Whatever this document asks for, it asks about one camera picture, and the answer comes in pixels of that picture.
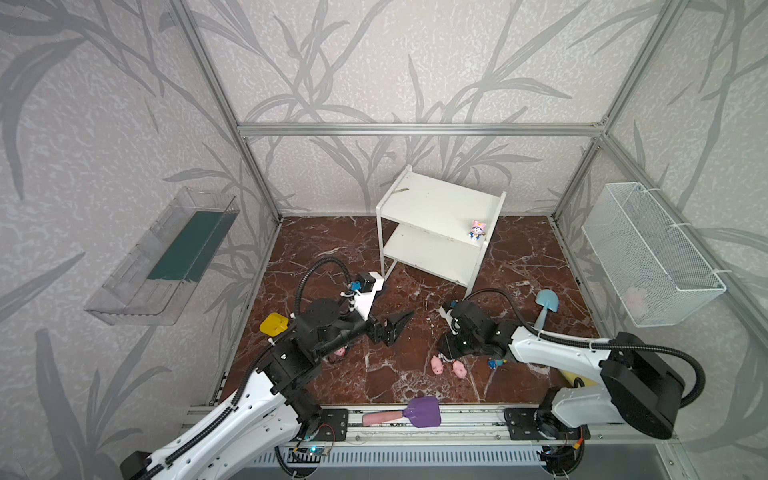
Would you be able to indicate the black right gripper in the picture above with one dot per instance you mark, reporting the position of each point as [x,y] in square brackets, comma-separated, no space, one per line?
[454,327]

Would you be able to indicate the blue green Doraemon figure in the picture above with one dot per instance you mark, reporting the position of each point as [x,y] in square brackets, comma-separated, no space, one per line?
[494,364]

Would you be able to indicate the clear plastic wall bin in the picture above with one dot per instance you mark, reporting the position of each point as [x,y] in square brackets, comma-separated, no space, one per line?
[153,284]

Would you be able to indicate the yellow sponge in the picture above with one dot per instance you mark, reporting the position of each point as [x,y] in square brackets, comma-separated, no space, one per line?
[575,380]

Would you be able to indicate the white wire mesh basket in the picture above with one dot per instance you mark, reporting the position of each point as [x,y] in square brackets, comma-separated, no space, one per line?
[640,245]

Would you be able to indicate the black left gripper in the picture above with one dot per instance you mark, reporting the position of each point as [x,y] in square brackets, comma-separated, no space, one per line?
[381,330]

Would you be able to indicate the pink hooded Doraemon figure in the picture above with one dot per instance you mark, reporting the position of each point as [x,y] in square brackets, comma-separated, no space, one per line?
[477,230]

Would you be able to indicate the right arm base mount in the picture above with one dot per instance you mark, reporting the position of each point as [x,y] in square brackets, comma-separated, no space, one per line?
[527,423]

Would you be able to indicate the green circuit board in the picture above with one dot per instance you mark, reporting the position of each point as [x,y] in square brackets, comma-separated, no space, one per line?
[311,453]

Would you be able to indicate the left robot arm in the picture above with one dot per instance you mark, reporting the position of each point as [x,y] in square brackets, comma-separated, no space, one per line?
[271,405]

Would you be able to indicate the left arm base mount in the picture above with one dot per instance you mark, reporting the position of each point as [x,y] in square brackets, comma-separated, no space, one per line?
[331,425]

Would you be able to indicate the light blue toy shovel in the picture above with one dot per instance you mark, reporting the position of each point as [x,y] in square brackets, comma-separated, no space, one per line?
[549,302]

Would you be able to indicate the purple toy spatula pink handle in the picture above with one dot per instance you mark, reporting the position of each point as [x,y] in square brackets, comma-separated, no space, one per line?
[422,412]

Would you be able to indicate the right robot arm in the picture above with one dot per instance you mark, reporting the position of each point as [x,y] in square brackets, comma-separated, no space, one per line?
[628,381]

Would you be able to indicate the pink pig toy lower right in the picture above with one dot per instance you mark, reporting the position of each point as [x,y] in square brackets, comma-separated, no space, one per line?
[459,369]

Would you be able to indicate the yellow toy shovel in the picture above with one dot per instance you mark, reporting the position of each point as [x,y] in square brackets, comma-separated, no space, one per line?
[274,325]

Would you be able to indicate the pink toy in basket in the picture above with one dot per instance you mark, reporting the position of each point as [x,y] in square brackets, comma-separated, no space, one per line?
[635,300]

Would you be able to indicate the pink pig toy lower middle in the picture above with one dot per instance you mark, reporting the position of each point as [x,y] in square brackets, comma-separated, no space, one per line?
[436,365]

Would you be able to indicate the white two-tier shelf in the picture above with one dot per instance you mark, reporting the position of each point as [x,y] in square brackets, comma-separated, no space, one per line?
[424,223]

